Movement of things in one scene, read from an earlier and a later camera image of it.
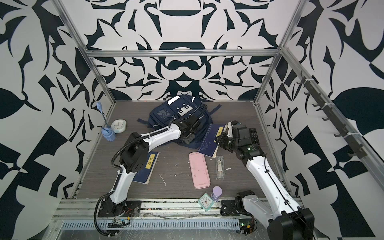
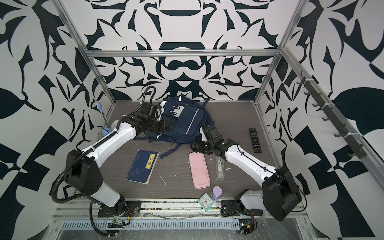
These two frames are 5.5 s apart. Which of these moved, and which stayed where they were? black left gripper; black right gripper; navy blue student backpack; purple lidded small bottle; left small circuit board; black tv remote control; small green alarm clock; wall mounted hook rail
Moved: black right gripper; navy blue student backpack; black left gripper
Stayed: small green alarm clock; black tv remote control; wall mounted hook rail; purple lidded small bottle; left small circuit board
